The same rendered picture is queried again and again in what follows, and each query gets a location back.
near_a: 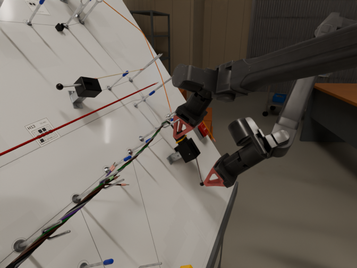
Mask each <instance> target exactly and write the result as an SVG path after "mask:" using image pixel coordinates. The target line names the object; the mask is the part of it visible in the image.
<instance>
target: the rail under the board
mask: <svg viewBox="0 0 357 268"><path fill-rule="evenodd" d="M238 183H239V182H237V181H236V182H235V185H234V188H233V191H232V194H231V197H230V199H229V202H228V205H227V208H226V211H225V214H224V217H223V220H222V223H221V225H220V228H219V231H218V234H217V237H216V240H215V243H214V246H213V248H212V251H211V254H210V257H209V260H208V263H207V266H206V268H214V266H215V263H216V259H217V256H218V253H219V249H220V246H221V244H222V240H223V237H224V233H225V230H226V227H227V224H228V221H229V218H230V214H231V211H232V208H233V205H234V202H235V198H236V195H237V188H238Z"/></svg>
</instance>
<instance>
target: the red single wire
mask: <svg viewBox="0 0 357 268"><path fill-rule="evenodd" d="M157 83H159V82H155V83H154V84H152V85H150V86H148V87H145V88H143V89H140V90H138V91H136V92H134V93H132V94H130V95H127V96H125V97H123V98H121V99H118V100H116V101H114V102H112V103H110V104H108V105H105V106H103V107H101V108H99V109H97V110H94V111H92V112H90V113H88V114H86V115H83V116H81V117H79V118H77V119H75V120H72V121H70V122H68V123H66V124H64V125H61V126H59V127H57V128H55V129H53V130H50V131H48V132H46V133H43V134H42V135H39V136H37V137H35V138H32V139H30V140H28V141H26V142H24V143H21V144H19V145H17V146H15V147H13V148H10V149H8V150H6V151H4V152H2V153H0V156H2V155H4V154H6V153H9V152H11V151H13V150H15V149H17V148H19V147H21V146H24V145H26V144H28V143H30V142H32V141H34V140H36V139H39V138H41V137H43V136H45V135H47V134H49V133H51V132H54V131H56V130H58V129H60V128H62V127H64V126H67V125H69V124H71V123H73V122H75V121H77V120H79V119H82V118H84V117H86V116H88V115H90V114H92V113H95V112H97V111H99V110H101V109H104V108H106V107H108V106H110V105H112V104H114V103H117V102H119V101H121V100H123V99H125V98H127V97H129V96H132V95H134V94H136V93H138V92H140V91H142V90H144V89H147V88H149V87H151V86H153V85H156V84H157Z"/></svg>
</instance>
